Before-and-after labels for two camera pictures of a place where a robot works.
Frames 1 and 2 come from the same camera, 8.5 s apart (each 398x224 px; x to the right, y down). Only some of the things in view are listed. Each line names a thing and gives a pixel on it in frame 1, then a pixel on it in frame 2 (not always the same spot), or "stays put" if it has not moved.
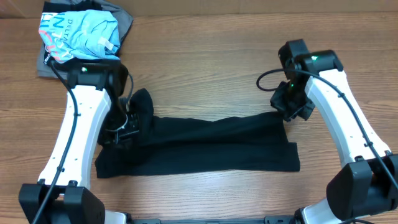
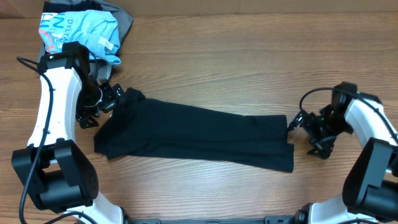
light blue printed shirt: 72,35 stays put
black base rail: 268,219 stays put
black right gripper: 278,102 -> 326,147
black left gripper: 134,127 -> 113,96
